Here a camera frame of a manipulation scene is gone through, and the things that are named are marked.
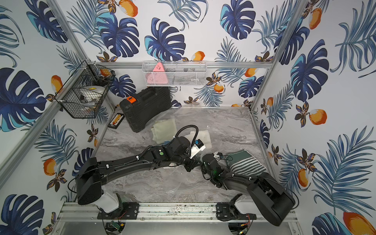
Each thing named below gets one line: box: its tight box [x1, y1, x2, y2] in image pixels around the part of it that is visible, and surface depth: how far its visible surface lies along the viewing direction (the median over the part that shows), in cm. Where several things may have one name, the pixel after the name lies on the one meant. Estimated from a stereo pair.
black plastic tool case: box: [119, 86, 172, 133], surface depth 97 cm
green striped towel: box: [225, 149, 267, 176], surface depth 87 cm
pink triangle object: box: [145, 62, 168, 85], surface depth 92 cm
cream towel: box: [150, 118, 178, 144], surface depth 106 cm
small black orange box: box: [107, 112, 125, 130], surface depth 112 cm
